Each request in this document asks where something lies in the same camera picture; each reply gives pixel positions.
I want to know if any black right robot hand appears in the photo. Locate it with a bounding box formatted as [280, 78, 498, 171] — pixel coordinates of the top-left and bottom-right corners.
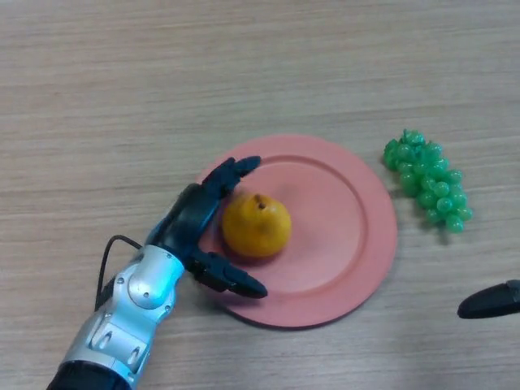
[457, 279, 520, 320]

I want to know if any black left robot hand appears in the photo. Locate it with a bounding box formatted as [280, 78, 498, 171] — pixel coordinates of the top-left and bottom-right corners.
[145, 155, 269, 300]

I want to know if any yellow pear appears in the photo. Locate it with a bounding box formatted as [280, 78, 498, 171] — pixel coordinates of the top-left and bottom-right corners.
[221, 193, 293, 259]

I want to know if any pink round plate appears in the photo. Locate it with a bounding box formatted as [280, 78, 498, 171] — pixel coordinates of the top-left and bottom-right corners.
[194, 134, 399, 329]

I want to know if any green grape bunch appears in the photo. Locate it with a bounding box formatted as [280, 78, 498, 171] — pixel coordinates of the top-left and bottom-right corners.
[382, 128, 475, 236]

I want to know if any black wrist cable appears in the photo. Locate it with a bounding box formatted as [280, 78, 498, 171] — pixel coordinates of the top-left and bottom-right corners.
[93, 235, 145, 312]

